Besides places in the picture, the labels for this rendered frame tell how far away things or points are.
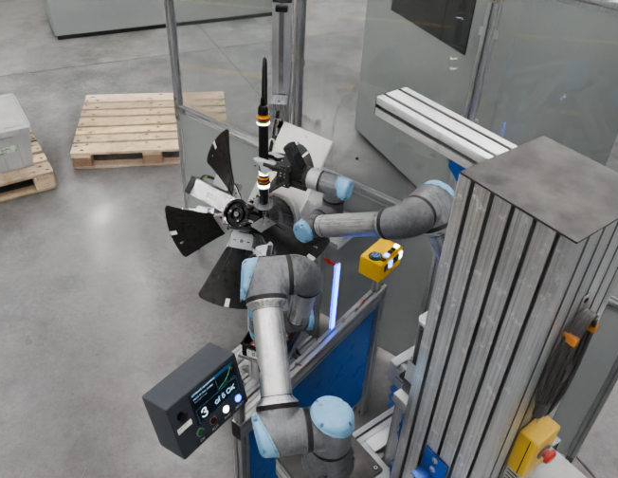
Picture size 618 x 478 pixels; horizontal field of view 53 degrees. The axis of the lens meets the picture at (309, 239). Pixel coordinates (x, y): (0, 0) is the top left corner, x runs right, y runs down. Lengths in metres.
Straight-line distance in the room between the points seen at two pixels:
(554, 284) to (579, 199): 0.16
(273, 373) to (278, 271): 0.27
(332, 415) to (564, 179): 0.85
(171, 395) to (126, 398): 1.63
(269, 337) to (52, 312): 2.36
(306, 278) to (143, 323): 2.08
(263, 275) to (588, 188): 0.88
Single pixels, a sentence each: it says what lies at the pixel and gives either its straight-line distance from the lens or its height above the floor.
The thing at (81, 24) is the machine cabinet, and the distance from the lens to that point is 7.54.
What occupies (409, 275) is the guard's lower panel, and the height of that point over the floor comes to 0.64.
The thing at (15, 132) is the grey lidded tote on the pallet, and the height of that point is 0.45.
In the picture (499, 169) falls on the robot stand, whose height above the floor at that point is 2.03.
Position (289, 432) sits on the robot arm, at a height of 1.25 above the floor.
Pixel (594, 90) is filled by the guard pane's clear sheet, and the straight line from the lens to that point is 2.33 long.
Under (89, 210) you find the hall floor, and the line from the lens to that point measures 4.63.
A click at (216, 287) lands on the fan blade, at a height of 0.99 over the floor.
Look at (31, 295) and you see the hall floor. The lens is 4.04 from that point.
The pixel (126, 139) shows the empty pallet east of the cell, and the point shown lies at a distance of 5.13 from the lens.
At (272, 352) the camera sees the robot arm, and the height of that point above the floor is 1.35.
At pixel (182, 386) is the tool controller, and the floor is 1.25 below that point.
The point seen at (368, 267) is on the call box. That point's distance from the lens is 2.44.
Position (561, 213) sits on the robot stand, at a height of 2.03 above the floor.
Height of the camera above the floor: 2.62
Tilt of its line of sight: 38 degrees down
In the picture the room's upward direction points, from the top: 3 degrees clockwise
